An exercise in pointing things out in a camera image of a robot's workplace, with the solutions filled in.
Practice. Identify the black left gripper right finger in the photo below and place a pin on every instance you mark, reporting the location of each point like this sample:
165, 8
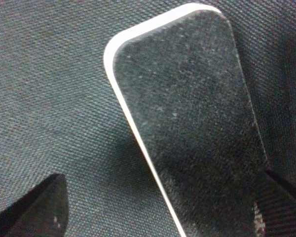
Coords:
273, 206

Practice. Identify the black tablecloth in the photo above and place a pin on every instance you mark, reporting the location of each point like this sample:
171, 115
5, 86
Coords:
59, 114

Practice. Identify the black white board eraser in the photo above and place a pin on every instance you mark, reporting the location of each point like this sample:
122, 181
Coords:
179, 81

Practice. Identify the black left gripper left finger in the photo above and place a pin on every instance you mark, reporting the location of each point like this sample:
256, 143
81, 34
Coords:
42, 212

